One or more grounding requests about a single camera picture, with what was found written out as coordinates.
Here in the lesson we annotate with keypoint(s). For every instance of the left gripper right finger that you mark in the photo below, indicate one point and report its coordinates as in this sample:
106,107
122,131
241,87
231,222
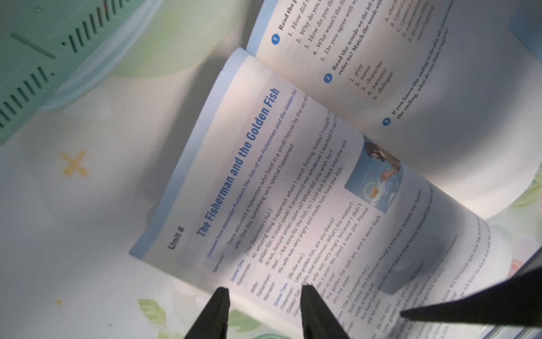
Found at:
317,319

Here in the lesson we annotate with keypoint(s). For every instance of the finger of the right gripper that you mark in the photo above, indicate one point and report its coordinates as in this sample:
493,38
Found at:
515,302

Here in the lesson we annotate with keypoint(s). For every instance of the floral table mat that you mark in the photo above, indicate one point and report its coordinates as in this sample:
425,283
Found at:
80,185

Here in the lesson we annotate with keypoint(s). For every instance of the English textbook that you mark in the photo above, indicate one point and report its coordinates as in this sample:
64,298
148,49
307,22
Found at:
360,147

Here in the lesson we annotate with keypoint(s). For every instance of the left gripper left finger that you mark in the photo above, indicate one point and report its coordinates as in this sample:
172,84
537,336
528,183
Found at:
213,320

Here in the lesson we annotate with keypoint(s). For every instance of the green file organizer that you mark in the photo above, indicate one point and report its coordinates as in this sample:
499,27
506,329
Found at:
53,52

